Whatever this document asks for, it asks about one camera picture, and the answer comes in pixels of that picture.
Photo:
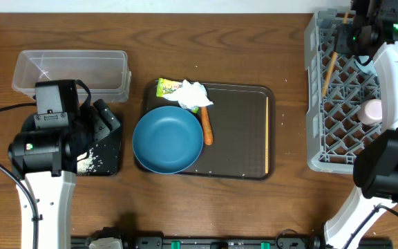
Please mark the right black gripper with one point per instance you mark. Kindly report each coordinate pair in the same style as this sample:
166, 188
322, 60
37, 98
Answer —
344, 32

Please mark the white pink cup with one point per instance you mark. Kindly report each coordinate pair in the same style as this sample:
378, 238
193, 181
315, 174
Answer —
370, 112

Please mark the white tissue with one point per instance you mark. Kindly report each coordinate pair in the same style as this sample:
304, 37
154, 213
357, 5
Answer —
190, 96

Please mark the orange carrot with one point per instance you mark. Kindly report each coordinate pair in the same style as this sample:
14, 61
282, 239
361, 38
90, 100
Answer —
206, 126

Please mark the dark blue plate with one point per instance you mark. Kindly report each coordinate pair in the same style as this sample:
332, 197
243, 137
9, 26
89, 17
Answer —
167, 140

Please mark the white rice pile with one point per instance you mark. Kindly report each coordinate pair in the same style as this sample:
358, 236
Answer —
87, 163

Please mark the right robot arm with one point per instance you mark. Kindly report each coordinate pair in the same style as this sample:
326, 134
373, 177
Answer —
375, 171

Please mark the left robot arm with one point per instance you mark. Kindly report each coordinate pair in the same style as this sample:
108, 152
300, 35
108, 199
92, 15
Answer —
46, 200

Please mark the grey dishwasher rack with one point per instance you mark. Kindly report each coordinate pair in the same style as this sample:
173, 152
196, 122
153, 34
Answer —
335, 136

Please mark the black waste tray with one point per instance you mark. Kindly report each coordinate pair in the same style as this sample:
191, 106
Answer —
55, 150

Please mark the dark brown serving tray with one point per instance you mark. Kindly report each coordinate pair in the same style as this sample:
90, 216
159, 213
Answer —
238, 123

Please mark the green snack wrapper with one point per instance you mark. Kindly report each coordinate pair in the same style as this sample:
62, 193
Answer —
165, 88

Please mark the clear plastic bin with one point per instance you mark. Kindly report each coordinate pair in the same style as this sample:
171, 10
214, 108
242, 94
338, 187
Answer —
104, 72

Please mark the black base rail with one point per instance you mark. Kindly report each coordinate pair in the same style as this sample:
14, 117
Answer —
115, 238

